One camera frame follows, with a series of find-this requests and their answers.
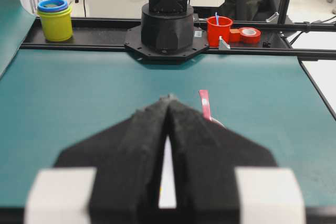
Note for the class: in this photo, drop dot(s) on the red plastic spoon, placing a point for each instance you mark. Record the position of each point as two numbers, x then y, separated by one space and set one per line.
206 109

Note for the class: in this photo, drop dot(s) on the yellow-green stacked cups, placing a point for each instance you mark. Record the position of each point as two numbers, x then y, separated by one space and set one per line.
55 17

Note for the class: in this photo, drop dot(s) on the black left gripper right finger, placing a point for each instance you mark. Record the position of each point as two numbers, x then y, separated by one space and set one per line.
223 177

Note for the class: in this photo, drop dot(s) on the black aluminium rail frame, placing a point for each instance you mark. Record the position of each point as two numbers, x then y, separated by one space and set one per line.
93 34

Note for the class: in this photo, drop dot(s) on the red plastic cup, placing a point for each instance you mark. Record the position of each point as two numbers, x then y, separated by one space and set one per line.
216 28

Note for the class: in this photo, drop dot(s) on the red tape roll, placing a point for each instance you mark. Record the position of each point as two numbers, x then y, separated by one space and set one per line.
247 35

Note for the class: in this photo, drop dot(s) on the blue stick in cup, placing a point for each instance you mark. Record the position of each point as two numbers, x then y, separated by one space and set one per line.
217 18

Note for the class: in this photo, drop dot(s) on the silver corner bracket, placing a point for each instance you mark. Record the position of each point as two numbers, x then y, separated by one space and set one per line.
222 44

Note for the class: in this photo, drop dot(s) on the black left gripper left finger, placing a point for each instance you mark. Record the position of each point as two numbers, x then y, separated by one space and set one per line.
106 178

